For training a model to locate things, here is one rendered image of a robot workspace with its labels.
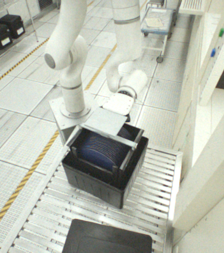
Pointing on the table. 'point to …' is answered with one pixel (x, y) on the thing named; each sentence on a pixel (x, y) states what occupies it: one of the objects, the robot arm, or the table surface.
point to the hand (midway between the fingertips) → (107, 123)
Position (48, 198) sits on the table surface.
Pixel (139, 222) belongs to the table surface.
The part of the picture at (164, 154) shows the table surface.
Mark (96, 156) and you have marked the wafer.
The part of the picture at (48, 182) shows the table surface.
